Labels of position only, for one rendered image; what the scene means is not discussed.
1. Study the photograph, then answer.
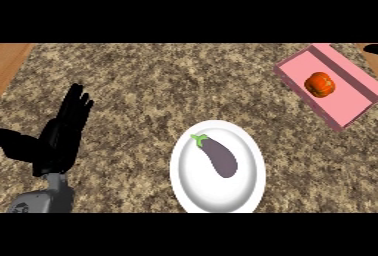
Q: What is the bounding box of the purple eggplant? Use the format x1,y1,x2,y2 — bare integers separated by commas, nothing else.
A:
189,133,240,179

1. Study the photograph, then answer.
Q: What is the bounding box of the white oval plate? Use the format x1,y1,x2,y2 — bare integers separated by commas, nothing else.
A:
169,119,268,214

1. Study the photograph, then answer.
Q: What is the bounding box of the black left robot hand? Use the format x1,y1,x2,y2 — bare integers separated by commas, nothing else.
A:
0,82,96,178

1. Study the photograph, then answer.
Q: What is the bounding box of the pink open box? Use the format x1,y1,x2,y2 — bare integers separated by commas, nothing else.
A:
274,43,378,133

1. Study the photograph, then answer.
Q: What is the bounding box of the orange squash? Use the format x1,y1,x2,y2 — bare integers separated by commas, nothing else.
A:
303,71,337,99

